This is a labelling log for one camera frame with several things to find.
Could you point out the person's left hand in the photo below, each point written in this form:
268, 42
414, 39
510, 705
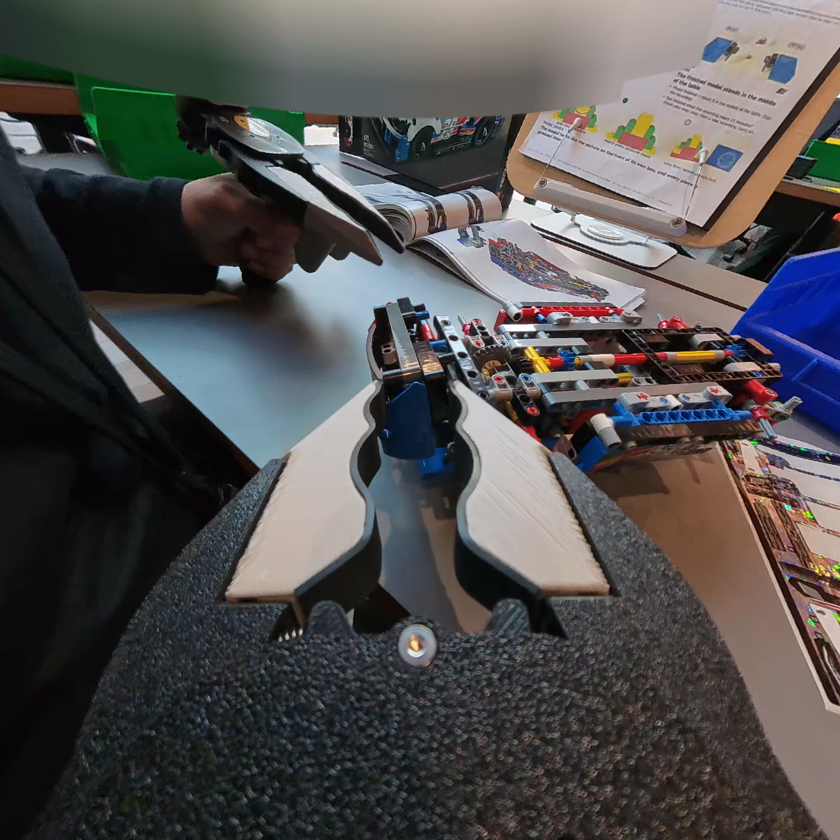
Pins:
243, 223

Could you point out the person's black clothing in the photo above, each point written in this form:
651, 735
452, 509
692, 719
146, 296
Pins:
79, 499

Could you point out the white stand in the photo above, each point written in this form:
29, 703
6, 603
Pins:
617, 230

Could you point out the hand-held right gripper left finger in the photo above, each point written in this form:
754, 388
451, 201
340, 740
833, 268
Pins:
309, 525

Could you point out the open instruction booklet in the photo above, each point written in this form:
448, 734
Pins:
525, 263

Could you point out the green storage bin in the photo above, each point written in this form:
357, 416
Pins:
145, 138

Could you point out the blue storage bin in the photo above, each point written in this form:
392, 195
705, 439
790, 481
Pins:
794, 328

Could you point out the toy set box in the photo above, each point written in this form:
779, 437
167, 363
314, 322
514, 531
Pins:
420, 151

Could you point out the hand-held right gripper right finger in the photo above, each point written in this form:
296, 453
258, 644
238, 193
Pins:
532, 519

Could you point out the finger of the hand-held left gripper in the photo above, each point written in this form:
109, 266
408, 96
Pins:
328, 223
361, 204

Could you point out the printed paper sheet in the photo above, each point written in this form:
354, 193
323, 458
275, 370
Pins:
696, 118

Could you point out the red black toy race car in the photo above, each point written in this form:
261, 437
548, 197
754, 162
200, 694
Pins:
604, 381

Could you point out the grey desk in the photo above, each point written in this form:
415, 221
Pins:
263, 355

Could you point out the person's left forearm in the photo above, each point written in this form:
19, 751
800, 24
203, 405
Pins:
118, 223

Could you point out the holographic sticker sheet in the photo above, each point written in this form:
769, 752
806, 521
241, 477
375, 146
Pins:
801, 551

